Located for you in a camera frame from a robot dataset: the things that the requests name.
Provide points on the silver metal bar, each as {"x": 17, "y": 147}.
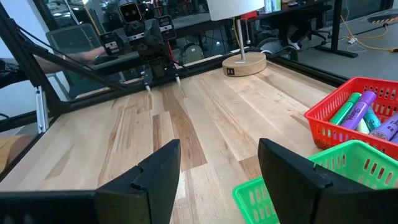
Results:
{"x": 41, "y": 109}

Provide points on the green plastic basket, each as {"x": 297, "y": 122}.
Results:
{"x": 351, "y": 161}

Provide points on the teal highlighter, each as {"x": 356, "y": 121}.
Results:
{"x": 371, "y": 119}

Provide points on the green marker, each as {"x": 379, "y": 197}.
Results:
{"x": 343, "y": 112}

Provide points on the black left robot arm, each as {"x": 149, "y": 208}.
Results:
{"x": 155, "y": 67}

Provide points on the person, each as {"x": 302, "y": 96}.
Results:
{"x": 46, "y": 67}

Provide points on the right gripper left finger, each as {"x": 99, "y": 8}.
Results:
{"x": 109, "y": 205}

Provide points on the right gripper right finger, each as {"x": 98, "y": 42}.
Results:
{"x": 326, "y": 205}

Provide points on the red plastic basket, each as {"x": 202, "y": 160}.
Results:
{"x": 329, "y": 130}

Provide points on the dark grey panel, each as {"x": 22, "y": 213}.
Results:
{"x": 74, "y": 39}

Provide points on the white lamp wooden base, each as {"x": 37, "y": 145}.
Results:
{"x": 244, "y": 63}

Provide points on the purple highlighter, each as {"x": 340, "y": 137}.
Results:
{"x": 357, "y": 113}

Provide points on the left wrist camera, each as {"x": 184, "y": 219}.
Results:
{"x": 130, "y": 12}

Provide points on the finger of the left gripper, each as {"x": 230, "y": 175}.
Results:
{"x": 154, "y": 34}
{"x": 124, "y": 40}

